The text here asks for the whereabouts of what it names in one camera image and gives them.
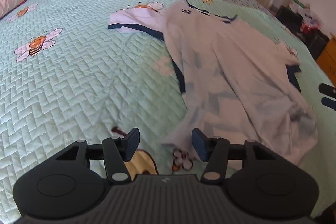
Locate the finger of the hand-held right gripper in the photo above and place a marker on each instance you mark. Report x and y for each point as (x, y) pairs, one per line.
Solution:
(330, 103)
(329, 90)

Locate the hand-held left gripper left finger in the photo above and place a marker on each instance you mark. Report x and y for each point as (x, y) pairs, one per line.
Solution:
(132, 144)

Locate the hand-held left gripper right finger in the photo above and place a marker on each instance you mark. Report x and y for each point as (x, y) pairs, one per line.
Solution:
(200, 146)

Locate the white T-shirt with navy trim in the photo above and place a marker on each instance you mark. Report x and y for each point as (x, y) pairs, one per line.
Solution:
(236, 61)

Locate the wooden desk with drawers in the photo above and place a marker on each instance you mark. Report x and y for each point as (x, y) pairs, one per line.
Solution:
(328, 58)

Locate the pile of colourful bags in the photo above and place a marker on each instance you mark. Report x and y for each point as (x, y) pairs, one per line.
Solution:
(309, 19)

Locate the black suitcase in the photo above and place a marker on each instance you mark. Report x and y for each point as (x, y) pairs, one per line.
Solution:
(291, 19)

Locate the green bee-print quilt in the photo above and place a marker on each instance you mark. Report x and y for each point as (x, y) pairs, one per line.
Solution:
(78, 69)

